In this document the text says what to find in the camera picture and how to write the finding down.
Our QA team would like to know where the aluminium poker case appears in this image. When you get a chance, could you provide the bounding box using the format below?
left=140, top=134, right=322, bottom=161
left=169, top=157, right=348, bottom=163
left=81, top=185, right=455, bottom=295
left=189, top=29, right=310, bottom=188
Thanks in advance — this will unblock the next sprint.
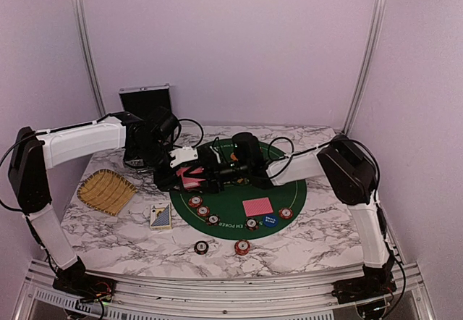
left=118, top=83, right=177, bottom=169

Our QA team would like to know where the left aluminium frame post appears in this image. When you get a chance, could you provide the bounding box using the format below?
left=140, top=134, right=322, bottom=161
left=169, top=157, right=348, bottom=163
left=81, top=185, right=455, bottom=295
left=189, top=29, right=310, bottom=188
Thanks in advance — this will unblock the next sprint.
left=72, top=0, right=106, bottom=117

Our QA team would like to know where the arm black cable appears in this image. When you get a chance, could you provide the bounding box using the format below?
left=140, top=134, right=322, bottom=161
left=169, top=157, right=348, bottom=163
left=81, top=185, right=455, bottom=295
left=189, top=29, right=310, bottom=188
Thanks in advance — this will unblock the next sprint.
left=267, top=137, right=408, bottom=299
left=0, top=118, right=203, bottom=212

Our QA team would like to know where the playing card box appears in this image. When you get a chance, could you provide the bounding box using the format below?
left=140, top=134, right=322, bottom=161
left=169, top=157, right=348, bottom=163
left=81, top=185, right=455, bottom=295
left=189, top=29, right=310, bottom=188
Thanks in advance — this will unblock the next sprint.
left=150, top=202, right=172, bottom=230

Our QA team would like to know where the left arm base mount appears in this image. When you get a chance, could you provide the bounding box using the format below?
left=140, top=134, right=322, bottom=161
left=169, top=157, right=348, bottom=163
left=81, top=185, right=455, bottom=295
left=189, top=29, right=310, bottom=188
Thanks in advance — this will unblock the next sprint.
left=53, top=269, right=116, bottom=303

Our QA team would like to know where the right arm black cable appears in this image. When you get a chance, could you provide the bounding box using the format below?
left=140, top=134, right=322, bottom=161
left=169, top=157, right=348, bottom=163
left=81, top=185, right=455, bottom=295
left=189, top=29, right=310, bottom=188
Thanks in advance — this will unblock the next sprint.
left=267, top=137, right=408, bottom=299

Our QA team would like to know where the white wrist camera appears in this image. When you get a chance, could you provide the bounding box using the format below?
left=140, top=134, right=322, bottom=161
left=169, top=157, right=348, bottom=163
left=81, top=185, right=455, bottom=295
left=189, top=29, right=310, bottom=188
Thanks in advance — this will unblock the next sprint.
left=169, top=146, right=198, bottom=168
left=210, top=146, right=222, bottom=163

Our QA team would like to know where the right aluminium frame post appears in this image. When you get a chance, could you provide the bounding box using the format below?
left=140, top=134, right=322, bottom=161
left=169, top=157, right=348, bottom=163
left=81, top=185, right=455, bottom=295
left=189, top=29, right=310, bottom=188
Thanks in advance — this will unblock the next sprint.
left=342, top=0, right=386, bottom=135

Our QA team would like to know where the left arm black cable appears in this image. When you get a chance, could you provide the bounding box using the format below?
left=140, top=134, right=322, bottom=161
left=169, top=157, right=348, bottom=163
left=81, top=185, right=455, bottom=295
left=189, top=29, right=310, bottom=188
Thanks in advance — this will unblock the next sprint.
left=0, top=118, right=203, bottom=212

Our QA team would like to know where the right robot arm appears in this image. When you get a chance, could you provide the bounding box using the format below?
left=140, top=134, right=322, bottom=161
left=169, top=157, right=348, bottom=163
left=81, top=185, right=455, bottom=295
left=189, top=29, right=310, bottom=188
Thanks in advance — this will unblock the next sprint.
left=177, top=132, right=394, bottom=297

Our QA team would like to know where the blue small blind button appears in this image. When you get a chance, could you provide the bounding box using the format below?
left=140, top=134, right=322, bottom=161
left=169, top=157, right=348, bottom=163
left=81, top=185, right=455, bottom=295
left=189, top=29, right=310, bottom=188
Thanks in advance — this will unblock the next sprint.
left=262, top=214, right=279, bottom=228

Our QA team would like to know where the red-backed card deck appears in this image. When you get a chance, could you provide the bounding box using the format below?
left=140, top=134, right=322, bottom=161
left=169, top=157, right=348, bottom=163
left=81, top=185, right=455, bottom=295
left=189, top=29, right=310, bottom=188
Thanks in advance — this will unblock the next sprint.
left=176, top=167, right=205, bottom=191

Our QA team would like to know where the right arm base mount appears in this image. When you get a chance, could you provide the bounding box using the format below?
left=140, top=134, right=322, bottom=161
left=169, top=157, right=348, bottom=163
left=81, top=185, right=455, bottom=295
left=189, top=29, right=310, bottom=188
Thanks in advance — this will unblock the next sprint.
left=331, top=276, right=397, bottom=304

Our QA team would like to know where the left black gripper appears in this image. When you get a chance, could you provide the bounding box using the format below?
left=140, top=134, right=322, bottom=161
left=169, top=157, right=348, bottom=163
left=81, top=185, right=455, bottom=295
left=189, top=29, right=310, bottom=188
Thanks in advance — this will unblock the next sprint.
left=132, top=139, right=184, bottom=193

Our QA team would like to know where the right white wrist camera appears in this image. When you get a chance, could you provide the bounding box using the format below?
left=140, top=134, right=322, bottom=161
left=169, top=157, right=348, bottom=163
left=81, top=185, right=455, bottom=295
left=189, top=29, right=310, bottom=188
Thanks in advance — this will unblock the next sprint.
left=210, top=146, right=222, bottom=163

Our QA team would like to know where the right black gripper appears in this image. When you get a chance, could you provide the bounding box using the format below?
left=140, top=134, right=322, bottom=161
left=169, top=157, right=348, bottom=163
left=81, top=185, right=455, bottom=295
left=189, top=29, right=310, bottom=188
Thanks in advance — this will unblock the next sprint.
left=184, top=155, right=250, bottom=193

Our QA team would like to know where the red poker chip stack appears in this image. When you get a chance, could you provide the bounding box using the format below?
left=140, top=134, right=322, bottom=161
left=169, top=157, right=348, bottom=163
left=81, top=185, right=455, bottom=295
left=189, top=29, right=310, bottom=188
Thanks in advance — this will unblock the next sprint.
left=234, top=240, right=251, bottom=256

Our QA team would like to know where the woven bamboo tray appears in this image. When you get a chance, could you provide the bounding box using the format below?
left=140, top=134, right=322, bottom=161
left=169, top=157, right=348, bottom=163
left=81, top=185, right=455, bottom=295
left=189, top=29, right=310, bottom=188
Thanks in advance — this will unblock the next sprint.
left=77, top=169, right=137, bottom=216

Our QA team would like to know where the front aluminium rail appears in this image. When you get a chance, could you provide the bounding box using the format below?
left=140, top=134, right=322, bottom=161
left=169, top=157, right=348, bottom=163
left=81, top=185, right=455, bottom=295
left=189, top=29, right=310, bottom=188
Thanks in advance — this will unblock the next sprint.
left=12, top=260, right=436, bottom=319

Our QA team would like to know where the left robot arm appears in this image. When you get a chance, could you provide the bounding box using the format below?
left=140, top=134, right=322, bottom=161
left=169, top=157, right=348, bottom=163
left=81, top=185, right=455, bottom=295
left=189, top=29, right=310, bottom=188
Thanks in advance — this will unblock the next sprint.
left=7, top=107, right=180, bottom=295

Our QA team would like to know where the round green poker mat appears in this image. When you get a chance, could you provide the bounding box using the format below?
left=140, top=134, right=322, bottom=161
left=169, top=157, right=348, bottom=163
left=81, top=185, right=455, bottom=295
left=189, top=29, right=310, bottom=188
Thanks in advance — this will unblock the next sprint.
left=169, top=138, right=307, bottom=241

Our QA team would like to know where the dealt card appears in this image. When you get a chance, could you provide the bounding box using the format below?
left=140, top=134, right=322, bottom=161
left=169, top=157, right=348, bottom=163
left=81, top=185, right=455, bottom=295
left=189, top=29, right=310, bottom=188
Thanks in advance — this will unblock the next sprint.
left=242, top=197, right=273, bottom=217

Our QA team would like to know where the aluminium frame post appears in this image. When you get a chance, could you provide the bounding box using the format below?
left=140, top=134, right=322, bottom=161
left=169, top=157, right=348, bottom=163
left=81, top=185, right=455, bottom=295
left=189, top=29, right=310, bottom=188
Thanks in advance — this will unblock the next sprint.
left=342, top=0, right=386, bottom=135
left=72, top=0, right=106, bottom=117

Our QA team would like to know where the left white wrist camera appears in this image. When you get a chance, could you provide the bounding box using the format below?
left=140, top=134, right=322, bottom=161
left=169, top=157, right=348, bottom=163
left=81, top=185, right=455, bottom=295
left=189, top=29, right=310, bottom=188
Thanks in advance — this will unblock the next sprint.
left=169, top=146, right=198, bottom=168

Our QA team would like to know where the black poker chip stack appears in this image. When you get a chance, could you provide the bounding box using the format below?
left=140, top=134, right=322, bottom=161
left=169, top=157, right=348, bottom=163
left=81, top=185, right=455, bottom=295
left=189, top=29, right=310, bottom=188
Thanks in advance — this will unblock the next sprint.
left=194, top=240, right=209, bottom=255

